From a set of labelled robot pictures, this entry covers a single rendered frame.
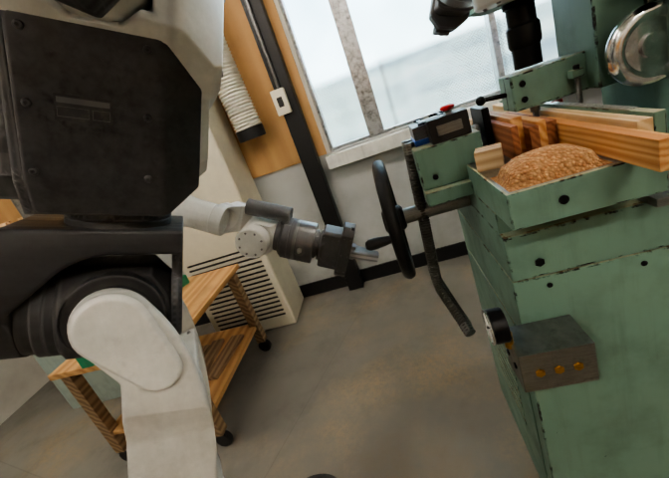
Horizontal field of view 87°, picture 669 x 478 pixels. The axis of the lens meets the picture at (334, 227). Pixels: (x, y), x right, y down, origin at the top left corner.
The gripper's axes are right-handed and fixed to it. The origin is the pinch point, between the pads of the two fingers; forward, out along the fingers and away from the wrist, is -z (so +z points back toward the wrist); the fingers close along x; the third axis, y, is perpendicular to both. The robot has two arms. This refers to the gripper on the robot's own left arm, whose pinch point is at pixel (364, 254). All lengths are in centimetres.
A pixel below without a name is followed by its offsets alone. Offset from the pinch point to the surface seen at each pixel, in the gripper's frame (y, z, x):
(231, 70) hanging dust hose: 123, 77, 19
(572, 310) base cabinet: -10.5, -38.2, 3.7
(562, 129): 1.1, -28.4, 32.2
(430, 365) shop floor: 45, -42, -71
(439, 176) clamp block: 7.4, -11.9, 17.9
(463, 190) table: 5.3, -17.0, 16.6
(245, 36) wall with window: 138, 76, 35
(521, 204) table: -15.3, -19.1, 22.4
